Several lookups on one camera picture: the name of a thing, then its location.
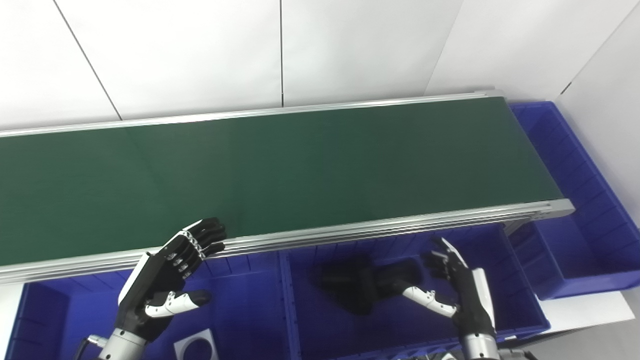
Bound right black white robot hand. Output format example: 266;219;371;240
402;236;497;338

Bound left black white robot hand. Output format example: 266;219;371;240
116;217;227;342

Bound black part with cylinder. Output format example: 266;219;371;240
315;255;423;316

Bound green conveyor belt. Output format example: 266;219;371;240
0;96;565;267
0;90;576;286

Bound white plate with round hole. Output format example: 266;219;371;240
173;328;220;360

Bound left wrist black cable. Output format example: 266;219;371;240
75;336;108;360

